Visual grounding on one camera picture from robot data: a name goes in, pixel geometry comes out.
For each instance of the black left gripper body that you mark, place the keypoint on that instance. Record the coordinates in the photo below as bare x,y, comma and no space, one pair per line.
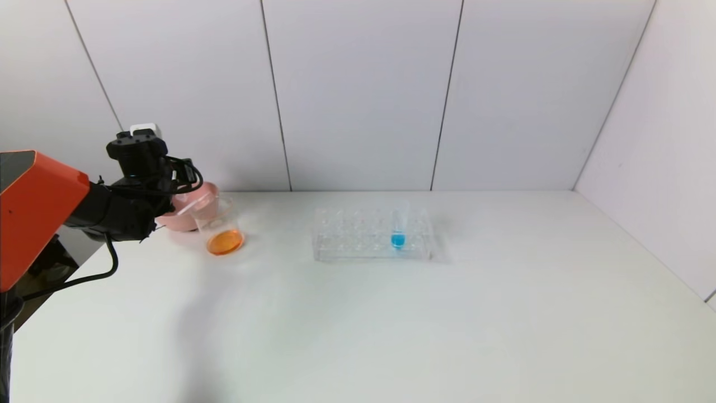
142,162

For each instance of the clear graduated plastic test tube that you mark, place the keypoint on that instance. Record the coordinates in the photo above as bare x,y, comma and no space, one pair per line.
198,202

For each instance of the orange and black left arm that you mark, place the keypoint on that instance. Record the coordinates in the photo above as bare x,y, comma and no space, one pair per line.
39,212

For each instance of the clear glass beaker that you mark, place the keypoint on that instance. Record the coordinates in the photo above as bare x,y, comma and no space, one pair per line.
225,242

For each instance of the clear acrylic test tube rack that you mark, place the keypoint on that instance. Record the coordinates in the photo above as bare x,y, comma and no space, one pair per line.
358,246

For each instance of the test tube with blue pigment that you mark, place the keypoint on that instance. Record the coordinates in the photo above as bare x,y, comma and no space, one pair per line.
397,240

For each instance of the pink plastic bowl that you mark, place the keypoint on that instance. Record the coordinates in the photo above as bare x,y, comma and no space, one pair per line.
196,210

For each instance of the dark furniture beside table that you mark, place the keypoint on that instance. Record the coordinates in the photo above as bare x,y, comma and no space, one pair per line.
53,263

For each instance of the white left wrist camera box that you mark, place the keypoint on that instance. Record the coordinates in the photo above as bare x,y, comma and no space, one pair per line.
146,130

